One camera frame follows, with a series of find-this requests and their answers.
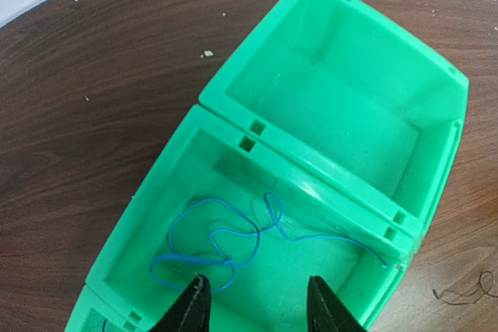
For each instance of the right green plastic bin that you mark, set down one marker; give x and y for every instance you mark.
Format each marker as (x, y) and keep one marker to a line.
(351, 97)

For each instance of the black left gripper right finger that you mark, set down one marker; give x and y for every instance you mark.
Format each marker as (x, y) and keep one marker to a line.
(325, 311)

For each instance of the green plastic bin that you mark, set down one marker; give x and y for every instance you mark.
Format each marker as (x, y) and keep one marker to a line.
(351, 97)
(217, 202)
(91, 313)

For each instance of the middle green plastic bin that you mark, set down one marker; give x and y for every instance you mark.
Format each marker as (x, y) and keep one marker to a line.
(217, 202)

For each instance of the left green plastic bin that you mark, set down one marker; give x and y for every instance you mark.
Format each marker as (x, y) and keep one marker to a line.
(91, 313)

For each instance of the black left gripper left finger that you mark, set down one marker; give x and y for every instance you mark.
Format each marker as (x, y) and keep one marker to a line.
(191, 311)

